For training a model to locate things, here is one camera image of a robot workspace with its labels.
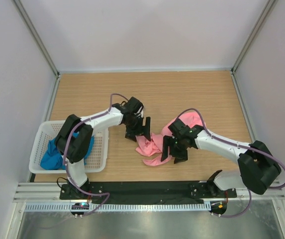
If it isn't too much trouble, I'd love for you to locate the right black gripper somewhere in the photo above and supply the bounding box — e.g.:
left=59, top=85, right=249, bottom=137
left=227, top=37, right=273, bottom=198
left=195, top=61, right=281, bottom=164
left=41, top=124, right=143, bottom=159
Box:
left=161, top=135, right=188, bottom=164

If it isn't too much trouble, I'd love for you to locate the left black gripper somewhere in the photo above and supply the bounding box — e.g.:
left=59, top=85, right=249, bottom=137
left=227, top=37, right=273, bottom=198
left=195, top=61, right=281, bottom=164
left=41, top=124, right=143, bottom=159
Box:
left=124, top=116, right=151, bottom=142

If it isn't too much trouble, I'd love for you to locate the pink t shirt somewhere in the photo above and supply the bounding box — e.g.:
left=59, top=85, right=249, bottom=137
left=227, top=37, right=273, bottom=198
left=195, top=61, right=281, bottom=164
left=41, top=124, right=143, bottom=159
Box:
left=136, top=112, right=202, bottom=166

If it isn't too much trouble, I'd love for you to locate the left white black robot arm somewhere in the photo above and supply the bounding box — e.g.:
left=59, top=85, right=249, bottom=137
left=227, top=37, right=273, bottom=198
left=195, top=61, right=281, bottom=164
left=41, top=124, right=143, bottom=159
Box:
left=55, top=97, right=151, bottom=199

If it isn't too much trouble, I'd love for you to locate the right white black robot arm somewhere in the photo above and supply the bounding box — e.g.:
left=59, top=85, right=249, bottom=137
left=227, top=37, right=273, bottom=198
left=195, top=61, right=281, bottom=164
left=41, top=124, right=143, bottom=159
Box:
left=161, top=119, right=282, bottom=197

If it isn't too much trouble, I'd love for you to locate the white perforated plastic basket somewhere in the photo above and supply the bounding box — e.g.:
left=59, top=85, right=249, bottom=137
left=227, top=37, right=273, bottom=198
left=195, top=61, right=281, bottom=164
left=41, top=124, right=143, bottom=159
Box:
left=29, top=120, right=108, bottom=174

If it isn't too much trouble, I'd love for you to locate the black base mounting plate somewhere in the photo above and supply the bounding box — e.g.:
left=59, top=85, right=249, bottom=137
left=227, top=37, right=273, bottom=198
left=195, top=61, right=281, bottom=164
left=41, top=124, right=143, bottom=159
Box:
left=59, top=180, right=237, bottom=205

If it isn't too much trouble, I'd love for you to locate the blue t shirt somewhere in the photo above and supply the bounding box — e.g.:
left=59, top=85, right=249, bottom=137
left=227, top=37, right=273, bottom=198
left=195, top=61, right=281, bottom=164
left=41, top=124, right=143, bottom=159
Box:
left=40, top=132, right=95, bottom=170

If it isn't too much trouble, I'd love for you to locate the white slotted cable duct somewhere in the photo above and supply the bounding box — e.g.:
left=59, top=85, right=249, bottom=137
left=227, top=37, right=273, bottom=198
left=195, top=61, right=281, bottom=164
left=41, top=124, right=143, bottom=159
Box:
left=24, top=201, right=211, bottom=212

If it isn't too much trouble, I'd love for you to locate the aluminium front rail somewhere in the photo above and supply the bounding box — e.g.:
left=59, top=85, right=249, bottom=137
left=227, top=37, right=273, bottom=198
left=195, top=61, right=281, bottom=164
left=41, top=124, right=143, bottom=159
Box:
left=13, top=182, right=285, bottom=202

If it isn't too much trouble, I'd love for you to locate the left aluminium frame post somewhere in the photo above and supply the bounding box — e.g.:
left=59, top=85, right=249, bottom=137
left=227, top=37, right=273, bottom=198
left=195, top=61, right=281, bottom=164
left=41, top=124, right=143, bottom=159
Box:
left=12, top=0, right=60, bottom=78

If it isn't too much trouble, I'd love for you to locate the aluminium frame post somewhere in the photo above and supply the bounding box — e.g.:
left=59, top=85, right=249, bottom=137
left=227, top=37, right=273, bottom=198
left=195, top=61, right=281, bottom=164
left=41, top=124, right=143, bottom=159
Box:
left=12, top=0, right=60, bottom=78
left=231, top=0, right=278, bottom=75

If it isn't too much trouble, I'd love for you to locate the right aluminium frame post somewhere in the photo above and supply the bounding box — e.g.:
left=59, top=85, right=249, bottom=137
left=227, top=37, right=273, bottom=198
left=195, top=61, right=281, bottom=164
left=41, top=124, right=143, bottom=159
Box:
left=231, top=0, right=278, bottom=75

